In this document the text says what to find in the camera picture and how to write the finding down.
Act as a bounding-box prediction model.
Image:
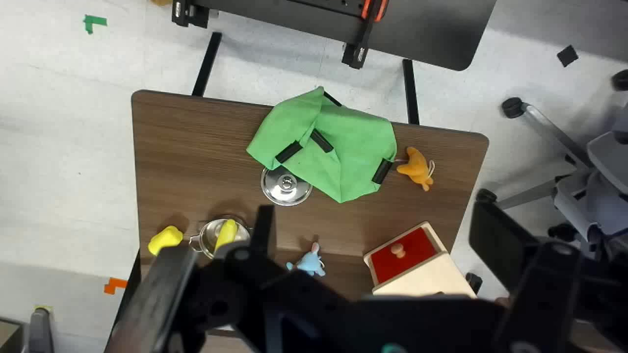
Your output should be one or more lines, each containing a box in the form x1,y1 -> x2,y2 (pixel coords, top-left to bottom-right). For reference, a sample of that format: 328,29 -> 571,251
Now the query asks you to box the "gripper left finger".
105,205 -> 355,353

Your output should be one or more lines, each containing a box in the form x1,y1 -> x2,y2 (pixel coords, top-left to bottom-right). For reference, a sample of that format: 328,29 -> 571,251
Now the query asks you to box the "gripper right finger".
469,201 -> 628,353

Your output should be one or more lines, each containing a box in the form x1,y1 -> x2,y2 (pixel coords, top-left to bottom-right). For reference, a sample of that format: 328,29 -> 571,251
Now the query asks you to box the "small steel pot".
189,218 -> 254,259

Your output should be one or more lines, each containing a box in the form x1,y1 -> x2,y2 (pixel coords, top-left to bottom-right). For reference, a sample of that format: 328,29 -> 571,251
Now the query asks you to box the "yellow toy banana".
215,219 -> 238,252

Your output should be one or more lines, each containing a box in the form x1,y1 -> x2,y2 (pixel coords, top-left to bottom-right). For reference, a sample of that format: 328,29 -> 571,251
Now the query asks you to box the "blue plush toy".
287,242 -> 326,277

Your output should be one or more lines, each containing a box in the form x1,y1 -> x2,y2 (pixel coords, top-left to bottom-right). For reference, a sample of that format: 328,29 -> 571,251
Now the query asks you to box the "yellow toy block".
148,226 -> 184,256

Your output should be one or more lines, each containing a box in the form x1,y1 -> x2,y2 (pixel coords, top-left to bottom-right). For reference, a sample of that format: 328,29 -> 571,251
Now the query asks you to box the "grey office chair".
476,69 -> 628,258

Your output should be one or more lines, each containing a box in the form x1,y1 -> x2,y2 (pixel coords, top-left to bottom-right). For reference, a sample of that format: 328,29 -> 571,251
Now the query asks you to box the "steel pot lid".
261,166 -> 314,206

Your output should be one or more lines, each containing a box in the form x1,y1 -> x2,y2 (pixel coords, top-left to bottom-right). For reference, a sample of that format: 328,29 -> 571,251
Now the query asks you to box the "wooden box with red lid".
363,221 -> 478,298

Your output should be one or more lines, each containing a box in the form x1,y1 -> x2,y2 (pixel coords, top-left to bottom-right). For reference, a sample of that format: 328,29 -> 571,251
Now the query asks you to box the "orange plush toy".
396,147 -> 436,192

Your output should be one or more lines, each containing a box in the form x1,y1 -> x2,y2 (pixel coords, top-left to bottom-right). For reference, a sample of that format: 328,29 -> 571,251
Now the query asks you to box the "black table with rails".
171,0 -> 498,72

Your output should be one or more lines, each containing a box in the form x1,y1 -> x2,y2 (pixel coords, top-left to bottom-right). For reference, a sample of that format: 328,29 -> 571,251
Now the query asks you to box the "orange clamp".
361,0 -> 389,23

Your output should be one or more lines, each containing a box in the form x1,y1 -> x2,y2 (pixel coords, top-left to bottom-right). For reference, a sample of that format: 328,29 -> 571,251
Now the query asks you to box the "green cloth with black straps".
246,87 -> 397,203

